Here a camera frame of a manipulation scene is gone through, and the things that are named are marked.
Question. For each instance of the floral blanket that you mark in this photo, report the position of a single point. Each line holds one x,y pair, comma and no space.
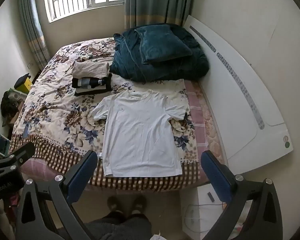
65,110

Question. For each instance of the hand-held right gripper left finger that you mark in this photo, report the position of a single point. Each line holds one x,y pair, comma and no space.
81,177

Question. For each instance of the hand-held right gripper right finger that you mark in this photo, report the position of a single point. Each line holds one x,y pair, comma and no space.
215,172

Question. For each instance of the yellow container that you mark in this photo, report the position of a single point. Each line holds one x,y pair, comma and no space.
27,87

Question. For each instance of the white headboard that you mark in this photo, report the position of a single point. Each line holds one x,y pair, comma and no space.
240,120

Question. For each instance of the dark cloth pile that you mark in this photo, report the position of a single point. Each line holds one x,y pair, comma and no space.
10,105

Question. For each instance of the dark teal pillow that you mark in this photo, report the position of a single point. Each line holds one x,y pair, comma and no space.
162,45

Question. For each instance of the beige folded cloth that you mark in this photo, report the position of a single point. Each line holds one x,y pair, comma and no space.
90,68

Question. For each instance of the dark teal quilt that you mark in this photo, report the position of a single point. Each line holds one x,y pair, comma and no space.
192,62

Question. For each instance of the black grey striped folded garment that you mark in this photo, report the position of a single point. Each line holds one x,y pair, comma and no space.
86,82

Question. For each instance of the person's grey trousers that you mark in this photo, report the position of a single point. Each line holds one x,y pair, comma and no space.
122,226

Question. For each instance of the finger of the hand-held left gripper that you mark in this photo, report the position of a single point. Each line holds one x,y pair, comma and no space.
20,155

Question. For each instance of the grey phone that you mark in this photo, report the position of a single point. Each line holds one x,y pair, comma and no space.
26,130

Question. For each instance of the black object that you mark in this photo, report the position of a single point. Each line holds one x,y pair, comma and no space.
21,79

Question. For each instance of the pink checked bed sheet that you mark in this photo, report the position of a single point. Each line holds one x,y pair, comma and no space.
200,120

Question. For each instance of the white nightstand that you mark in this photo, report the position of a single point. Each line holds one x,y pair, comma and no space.
202,195

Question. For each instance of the green striped curtain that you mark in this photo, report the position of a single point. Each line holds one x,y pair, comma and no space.
152,2
35,37

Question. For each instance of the small black device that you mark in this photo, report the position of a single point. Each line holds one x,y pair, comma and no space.
211,197

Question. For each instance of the white t-shirt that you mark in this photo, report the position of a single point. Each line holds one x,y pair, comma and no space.
140,135

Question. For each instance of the person's right shoe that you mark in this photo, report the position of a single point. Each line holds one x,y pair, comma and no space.
139,203

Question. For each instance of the person's shoe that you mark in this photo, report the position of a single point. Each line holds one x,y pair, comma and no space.
115,205
139,203

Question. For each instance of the person's left shoe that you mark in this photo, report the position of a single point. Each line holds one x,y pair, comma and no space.
115,205

